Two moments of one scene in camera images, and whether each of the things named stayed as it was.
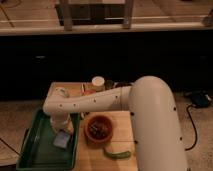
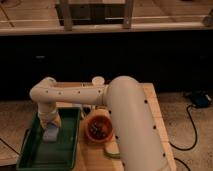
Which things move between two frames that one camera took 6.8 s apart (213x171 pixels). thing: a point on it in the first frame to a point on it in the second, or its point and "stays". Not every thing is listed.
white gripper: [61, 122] to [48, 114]
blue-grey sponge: [61, 139] to [51, 133]
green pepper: [119, 155] stays
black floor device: [201, 98] stays
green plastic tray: [38, 152] stays
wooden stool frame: [95, 12] stays
